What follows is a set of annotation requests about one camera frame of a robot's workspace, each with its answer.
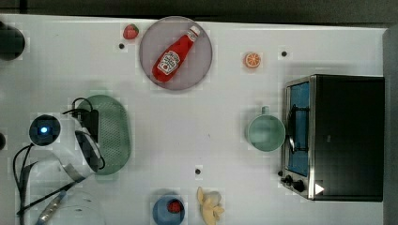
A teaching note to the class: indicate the green plastic strainer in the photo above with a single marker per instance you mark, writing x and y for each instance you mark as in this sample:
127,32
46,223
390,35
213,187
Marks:
114,132

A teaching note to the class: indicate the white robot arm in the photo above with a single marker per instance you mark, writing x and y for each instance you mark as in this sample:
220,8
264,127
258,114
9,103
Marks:
61,154

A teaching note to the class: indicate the red ketchup bottle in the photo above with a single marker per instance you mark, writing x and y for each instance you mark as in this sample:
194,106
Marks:
173,57

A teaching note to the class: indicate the green mug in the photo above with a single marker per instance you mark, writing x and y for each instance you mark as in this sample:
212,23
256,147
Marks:
265,132

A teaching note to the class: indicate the orange slice toy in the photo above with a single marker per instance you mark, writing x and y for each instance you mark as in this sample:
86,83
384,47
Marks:
252,60

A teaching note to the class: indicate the grey round plate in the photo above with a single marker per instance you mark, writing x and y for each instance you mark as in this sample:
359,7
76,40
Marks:
160,36

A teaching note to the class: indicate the small red toy in bowl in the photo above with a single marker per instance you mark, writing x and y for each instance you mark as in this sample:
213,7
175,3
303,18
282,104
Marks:
174,206

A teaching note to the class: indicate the peeled banana toy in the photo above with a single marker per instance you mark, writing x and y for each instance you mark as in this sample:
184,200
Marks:
210,207

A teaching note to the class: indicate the red toy strawberry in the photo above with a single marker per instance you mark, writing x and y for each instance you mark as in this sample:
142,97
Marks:
131,31

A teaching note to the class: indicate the blue bowl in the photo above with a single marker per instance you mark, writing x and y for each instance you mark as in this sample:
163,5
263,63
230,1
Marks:
161,215

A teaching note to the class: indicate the black toaster oven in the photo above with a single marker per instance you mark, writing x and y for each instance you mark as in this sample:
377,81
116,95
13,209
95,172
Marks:
334,144

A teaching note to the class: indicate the black cylinder lower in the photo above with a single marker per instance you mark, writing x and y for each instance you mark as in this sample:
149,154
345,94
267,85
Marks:
2,141

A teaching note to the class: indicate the black cylinder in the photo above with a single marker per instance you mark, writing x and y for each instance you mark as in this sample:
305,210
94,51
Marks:
12,42
2,141

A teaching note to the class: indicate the black cylinder upper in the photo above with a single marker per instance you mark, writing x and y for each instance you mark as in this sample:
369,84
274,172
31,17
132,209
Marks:
12,42

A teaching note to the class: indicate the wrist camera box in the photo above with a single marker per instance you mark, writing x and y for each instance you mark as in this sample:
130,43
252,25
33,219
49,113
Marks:
90,121

